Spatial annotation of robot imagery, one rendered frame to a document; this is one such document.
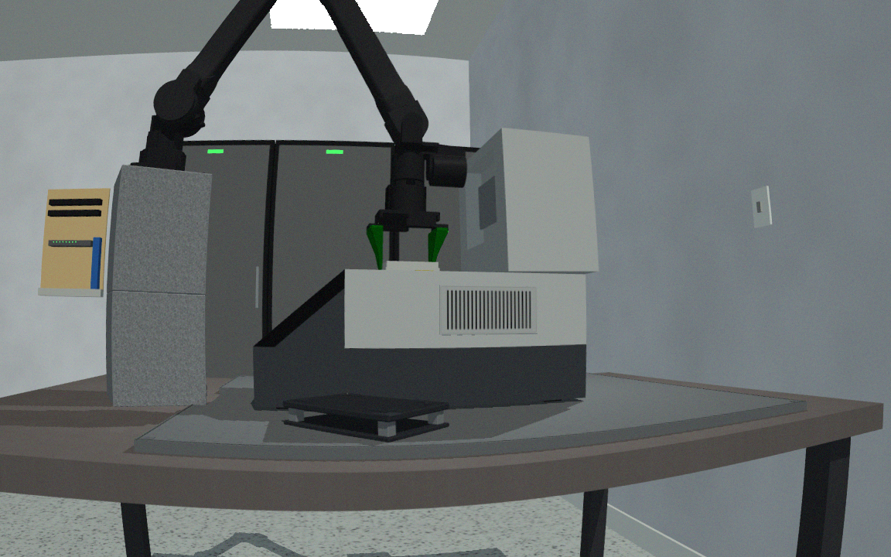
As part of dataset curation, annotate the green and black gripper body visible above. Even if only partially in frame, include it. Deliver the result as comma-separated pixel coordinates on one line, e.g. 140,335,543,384
367,179,449,232

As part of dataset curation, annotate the white well pcr plate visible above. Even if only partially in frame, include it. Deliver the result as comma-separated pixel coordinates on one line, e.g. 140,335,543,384
381,261,439,271

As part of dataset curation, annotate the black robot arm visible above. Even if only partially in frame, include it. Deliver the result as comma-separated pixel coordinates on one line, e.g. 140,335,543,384
131,0,467,188

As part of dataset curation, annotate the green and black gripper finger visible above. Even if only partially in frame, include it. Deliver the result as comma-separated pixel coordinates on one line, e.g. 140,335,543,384
428,227,449,262
367,225,383,270

